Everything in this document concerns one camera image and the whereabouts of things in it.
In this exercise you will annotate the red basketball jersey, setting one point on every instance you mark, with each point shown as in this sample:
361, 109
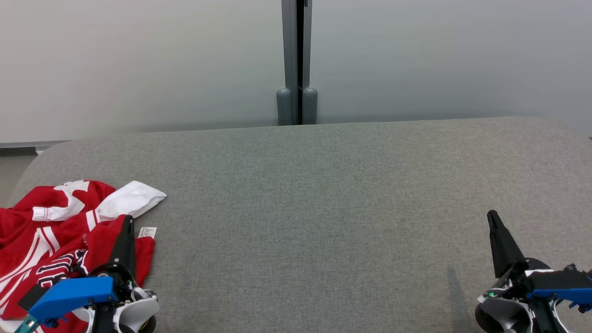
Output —
101, 243

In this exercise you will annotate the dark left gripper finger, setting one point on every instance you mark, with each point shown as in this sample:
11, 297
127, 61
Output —
126, 245

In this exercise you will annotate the grey partition post with feet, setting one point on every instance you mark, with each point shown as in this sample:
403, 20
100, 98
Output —
290, 55

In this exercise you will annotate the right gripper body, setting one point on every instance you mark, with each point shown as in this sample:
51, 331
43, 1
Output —
502, 310

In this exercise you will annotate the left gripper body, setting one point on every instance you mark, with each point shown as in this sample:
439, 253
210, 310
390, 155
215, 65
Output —
138, 310

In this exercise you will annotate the grey partition bottom rail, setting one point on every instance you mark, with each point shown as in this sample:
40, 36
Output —
27, 144

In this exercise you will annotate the left wrist camera blue mount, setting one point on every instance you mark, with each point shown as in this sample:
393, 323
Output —
74, 293

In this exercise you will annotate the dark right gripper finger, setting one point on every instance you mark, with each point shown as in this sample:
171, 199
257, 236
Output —
503, 249

